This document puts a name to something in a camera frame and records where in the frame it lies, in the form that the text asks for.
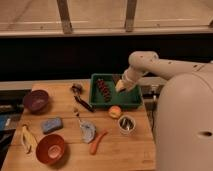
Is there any green plastic tray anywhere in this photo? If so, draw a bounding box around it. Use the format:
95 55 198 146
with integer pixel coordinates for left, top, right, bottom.
89 73 142 109

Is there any yellow banana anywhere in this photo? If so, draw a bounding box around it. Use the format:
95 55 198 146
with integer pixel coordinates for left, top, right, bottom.
21 124 37 154

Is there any small fork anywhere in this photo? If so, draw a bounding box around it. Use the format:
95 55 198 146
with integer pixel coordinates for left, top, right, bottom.
73 107 82 128

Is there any orange carrot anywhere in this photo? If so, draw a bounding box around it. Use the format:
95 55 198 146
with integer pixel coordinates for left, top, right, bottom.
89 130 108 155

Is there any red bowl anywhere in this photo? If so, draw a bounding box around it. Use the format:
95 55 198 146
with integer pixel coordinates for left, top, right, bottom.
36 134 66 165

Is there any peach apple fruit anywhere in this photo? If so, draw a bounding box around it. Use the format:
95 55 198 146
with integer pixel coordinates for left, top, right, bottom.
108 105 122 119

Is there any blue sponge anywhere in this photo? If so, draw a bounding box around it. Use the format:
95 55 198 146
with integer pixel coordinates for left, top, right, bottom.
41 117 63 134

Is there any black eraser block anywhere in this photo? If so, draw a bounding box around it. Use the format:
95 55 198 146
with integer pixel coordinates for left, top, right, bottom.
112 74 121 84

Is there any dark red grape bunch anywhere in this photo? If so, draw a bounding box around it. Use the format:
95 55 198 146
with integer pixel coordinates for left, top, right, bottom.
96 79 111 102

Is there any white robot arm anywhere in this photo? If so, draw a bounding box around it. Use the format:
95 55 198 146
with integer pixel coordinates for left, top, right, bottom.
116 51 213 171

